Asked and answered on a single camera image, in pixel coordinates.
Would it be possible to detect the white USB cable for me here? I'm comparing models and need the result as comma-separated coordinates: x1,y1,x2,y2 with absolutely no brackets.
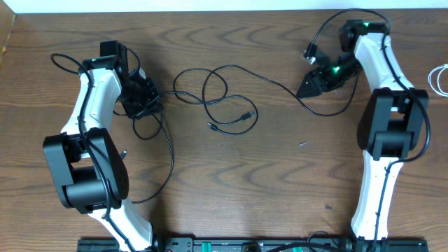
427,63,448,98

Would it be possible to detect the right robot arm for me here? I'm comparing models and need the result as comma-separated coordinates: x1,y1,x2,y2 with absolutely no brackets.
296,20,430,242

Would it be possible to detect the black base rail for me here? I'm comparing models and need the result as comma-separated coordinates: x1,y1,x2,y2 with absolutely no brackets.
76,237,430,252

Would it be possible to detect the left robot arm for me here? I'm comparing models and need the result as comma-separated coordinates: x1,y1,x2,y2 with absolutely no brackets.
43,41,166,251

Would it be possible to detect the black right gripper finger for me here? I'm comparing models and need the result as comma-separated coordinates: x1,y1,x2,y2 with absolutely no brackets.
302,69,325,88
296,83,322,99

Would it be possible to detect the cardboard box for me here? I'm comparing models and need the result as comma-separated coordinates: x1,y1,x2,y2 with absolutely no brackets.
0,0,16,62

